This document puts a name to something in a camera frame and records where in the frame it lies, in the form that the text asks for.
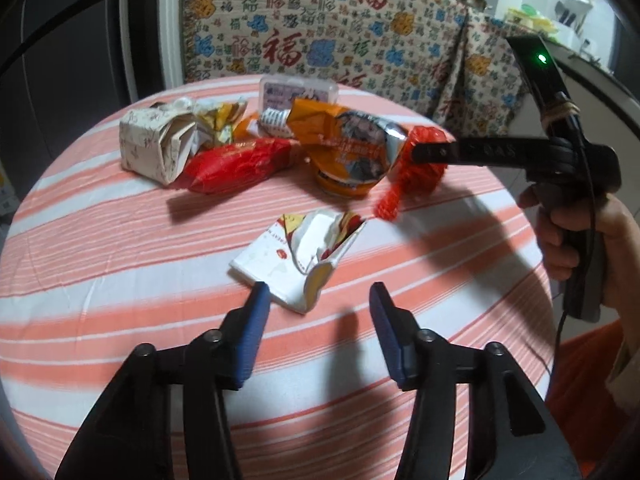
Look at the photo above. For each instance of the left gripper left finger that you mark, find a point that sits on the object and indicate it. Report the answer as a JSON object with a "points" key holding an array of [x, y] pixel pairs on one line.
{"points": [[242, 332]]}

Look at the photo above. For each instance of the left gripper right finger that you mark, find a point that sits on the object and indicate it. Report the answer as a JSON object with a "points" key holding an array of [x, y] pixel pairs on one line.
{"points": [[397, 332]]}

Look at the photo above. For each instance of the white red paper carton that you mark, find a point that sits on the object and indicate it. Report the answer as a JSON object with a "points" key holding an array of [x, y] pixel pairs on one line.
{"points": [[298, 254]]}

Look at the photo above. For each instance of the red plastic bag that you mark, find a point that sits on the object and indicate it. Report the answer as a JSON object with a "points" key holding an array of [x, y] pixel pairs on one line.
{"points": [[410, 179]]}

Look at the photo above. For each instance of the red snack wrapper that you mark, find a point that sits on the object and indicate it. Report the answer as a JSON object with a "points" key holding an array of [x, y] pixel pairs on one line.
{"points": [[234, 167]]}

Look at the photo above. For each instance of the orange chip bag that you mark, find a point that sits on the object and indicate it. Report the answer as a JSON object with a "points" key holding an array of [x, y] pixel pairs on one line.
{"points": [[349, 151]]}

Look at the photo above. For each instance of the right hand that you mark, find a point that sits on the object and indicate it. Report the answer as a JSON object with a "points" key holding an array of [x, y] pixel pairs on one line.
{"points": [[620, 233]]}

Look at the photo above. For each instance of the beige crumpled paper box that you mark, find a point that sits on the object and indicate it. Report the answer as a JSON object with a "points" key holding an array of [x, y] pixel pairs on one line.
{"points": [[157, 142]]}

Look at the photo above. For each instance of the crumpled yellow white wrapper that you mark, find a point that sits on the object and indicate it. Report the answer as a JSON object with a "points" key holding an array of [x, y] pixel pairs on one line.
{"points": [[217, 118]]}

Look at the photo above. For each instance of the patterned fu character blanket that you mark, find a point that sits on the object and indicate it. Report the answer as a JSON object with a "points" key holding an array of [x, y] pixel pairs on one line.
{"points": [[440, 58]]}

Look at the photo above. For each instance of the clear plastic container box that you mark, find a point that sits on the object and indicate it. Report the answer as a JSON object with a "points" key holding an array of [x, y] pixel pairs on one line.
{"points": [[278, 92]]}

